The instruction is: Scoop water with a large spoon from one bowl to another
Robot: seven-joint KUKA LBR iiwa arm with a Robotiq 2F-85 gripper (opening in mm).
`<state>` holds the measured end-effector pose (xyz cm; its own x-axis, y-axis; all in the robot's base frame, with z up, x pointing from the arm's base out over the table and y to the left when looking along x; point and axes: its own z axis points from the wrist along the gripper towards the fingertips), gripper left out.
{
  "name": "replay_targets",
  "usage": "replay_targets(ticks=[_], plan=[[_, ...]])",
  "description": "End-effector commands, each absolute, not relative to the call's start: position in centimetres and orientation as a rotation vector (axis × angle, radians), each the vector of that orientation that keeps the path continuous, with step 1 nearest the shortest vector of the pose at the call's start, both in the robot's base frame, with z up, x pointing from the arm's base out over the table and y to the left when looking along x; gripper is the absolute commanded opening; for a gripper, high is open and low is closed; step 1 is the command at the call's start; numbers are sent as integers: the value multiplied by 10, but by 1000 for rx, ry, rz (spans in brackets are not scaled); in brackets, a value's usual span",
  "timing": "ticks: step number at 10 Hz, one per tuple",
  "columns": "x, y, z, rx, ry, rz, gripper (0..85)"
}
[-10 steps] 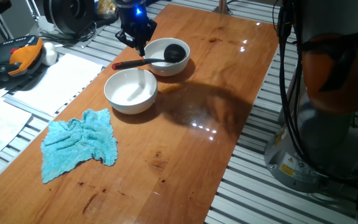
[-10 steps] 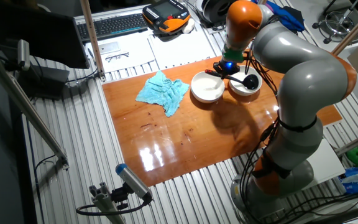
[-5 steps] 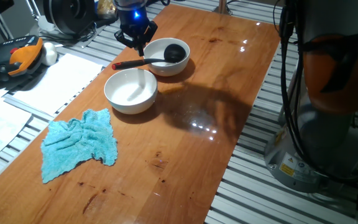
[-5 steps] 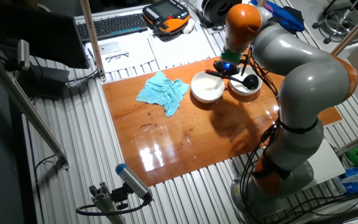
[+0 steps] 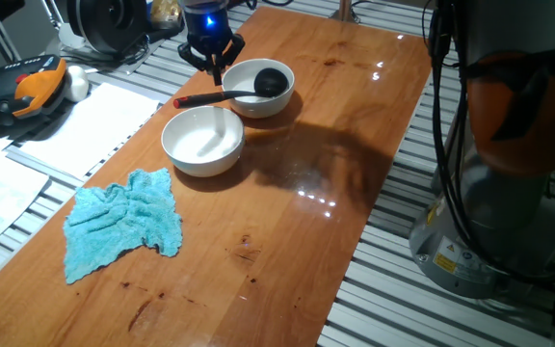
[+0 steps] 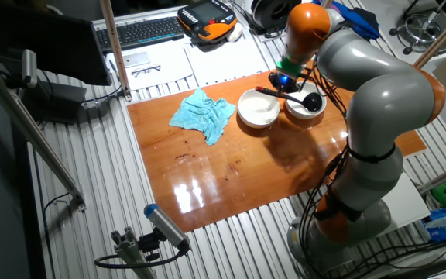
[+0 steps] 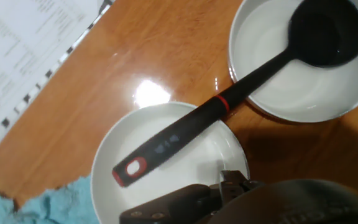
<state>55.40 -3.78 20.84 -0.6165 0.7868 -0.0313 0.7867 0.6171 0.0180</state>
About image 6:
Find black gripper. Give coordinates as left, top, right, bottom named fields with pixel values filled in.
left=268, top=71, right=300, bottom=94

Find black ladle with red tip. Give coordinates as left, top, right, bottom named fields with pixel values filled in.
left=255, top=85, right=324, bottom=113

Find white ceramic bowl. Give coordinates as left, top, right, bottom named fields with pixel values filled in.
left=284, top=81, right=328, bottom=120
left=237, top=88, right=282, bottom=129

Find white computer mouse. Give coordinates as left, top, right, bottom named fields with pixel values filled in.
left=226, top=22, right=244, bottom=43

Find black filament spool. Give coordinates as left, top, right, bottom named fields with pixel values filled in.
left=252, top=0, right=300, bottom=33

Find teal terry cloth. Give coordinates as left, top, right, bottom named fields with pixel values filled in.
left=168, top=88, right=238, bottom=147

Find blue fabric bag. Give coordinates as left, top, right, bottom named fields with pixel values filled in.
left=311, top=0, right=381, bottom=42

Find orange black teach pendant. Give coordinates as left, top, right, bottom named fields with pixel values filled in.
left=177, top=0, right=238, bottom=43

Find brown wooden board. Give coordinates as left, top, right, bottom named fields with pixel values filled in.
left=126, top=69, right=428, bottom=233

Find printed paper sheet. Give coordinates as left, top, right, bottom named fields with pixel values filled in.
left=105, top=45, right=195, bottom=92

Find black eyeglasses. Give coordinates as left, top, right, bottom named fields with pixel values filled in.
left=131, top=64, right=162, bottom=79

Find silver smartphone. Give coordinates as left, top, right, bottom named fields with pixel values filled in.
left=122, top=51, right=152, bottom=69

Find black keyboard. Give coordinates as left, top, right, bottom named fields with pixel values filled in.
left=94, top=15, right=187, bottom=54

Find chrome stool base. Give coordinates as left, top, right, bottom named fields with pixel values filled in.
left=388, top=0, right=446, bottom=56

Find blue tissue pack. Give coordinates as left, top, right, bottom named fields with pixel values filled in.
left=420, top=208, right=446, bottom=243

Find black monitor base box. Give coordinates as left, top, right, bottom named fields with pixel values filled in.
left=21, top=79, right=87, bottom=125

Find black computer monitor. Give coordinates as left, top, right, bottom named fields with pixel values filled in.
left=0, top=0, right=113, bottom=87

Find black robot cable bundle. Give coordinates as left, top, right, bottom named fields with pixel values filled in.
left=296, top=65, right=363, bottom=278

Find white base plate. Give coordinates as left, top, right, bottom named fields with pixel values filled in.
left=373, top=172, right=431, bottom=237

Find grey camera with blue end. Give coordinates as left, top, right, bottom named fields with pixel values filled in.
left=143, top=203, right=191, bottom=251

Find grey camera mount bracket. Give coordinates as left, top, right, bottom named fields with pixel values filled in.
left=110, top=226, right=162, bottom=279

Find black camera cable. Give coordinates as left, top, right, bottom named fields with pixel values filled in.
left=94, top=242, right=190, bottom=270

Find small grey mounted camera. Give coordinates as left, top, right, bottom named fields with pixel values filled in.
left=21, top=49, right=39, bottom=89

